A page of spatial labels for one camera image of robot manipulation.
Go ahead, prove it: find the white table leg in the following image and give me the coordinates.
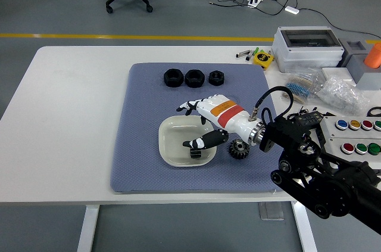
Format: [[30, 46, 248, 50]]
[[291, 200, 318, 252], [76, 205, 99, 252]]

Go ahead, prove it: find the white square plate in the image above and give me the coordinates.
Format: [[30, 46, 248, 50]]
[[157, 114, 218, 168]]

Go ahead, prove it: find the grey push-button control box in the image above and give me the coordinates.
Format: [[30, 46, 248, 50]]
[[320, 114, 381, 165]]

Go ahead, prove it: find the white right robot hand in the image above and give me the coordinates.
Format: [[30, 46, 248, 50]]
[[176, 94, 257, 149]]

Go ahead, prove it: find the clear plastic parts bag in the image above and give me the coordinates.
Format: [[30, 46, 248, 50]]
[[316, 74, 371, 116]]

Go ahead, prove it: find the bag of blue resistors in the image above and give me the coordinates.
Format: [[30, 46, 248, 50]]
[[281, 67, 324, 105]]

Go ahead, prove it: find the grey floor plate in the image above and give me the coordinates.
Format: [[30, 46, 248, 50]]
[[258, 201, 285, 221]]

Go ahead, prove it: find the small black hex nut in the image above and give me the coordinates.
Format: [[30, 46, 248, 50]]
[[208, 70, 225, 86]]

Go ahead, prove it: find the orange cylinder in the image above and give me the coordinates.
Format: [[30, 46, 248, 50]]
[[363, 42, 381, 69]]

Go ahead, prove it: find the grey electrical enclosure box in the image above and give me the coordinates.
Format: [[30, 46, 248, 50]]
[[271, 26, 345, 73]]

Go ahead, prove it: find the grey block holder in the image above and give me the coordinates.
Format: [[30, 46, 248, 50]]
[[339, 39, 381, 91]]

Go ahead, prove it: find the large black hex nut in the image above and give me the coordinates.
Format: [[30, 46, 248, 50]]
[[163, 68, 183, 88], [184, 69, 205, 88]]

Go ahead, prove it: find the white flat box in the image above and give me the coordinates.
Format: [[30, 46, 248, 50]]
[[321, 67, 357, 86]]

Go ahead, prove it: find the large black metal gear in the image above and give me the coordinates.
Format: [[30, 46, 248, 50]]
[[227, 139, 251, 160]]

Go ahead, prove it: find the long black floor cable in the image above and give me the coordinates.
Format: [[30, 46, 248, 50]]
[[299, 7, 381, 40]]

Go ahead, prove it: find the yellow tape measure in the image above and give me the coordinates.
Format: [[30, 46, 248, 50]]
[[252, 51, 274, 70]]

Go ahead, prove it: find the blue-grey textured mat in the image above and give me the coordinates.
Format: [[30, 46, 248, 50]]
[[109, 63, 291, 195]]

